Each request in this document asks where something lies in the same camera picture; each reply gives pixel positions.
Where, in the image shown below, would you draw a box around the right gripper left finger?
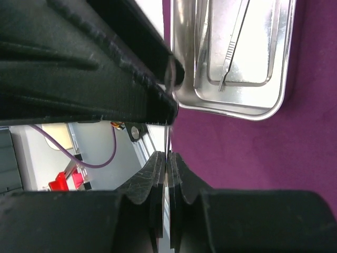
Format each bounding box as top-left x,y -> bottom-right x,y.
1,151 -> 165,252

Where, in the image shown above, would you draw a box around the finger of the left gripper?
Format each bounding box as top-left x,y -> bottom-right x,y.
88,1 -> 173,83
1,1 -> 178,125

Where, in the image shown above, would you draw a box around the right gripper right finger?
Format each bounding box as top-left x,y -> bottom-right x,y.
167,153 -> 336,252

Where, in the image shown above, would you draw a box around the steel tweezers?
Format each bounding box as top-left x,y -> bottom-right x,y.
193,0 -> 212,89
164,55 -> 176,187

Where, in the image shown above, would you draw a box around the steel instrument tray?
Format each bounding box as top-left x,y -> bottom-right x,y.
170,1 -> 296,121

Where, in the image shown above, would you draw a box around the purple cloth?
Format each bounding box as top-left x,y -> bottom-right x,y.
162,0 -> 337,192

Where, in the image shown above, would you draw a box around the red box in background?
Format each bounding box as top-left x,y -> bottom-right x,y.
48,170 -> 84,191

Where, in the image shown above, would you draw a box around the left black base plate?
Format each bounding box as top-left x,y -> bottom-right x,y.
125,122 -> 148,142

